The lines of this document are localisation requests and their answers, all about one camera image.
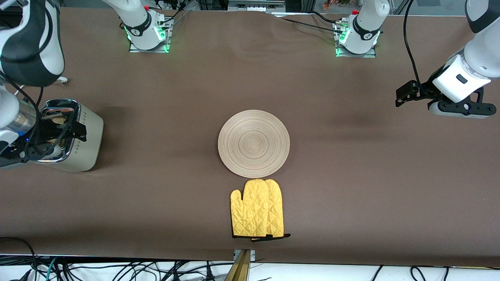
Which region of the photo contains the brass metal bar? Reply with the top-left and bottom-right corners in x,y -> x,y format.
225,250 -> 250,281

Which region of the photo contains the black cable bundle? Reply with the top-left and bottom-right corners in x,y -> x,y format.
59,261 -> 219,281

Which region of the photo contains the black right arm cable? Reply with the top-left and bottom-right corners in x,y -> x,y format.
0,70 -> 43,157

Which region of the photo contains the white toaster power cord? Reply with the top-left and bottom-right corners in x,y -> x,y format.
14,76 -> 69,96

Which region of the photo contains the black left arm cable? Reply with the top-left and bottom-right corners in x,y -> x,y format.
404,0 -> 424,86

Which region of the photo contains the grey metal box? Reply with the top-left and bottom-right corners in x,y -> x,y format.
228,0 -> 286,12

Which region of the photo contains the round wooden plate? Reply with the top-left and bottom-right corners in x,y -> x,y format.
218,110 -> 291,179

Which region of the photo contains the teal cable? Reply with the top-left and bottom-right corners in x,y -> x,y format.
45,257 -> 60,281

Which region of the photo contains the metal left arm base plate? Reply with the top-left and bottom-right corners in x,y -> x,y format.
335,21 -> 377,58

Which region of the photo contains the beige chrome toaster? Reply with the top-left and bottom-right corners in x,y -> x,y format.
33,99 -> 104,172

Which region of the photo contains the brown table cover sheet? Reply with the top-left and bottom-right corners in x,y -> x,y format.
0,7 -> 500,268

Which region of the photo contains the yellow quilted oven mitt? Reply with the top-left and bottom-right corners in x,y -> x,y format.
265,179 -> 291,242
230,179 -> 274,238

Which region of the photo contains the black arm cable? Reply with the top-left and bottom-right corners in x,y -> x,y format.
404,0 -> 424,86
0,70 -> 43,157

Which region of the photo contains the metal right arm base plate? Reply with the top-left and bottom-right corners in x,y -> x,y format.
129,18 -> 171,53

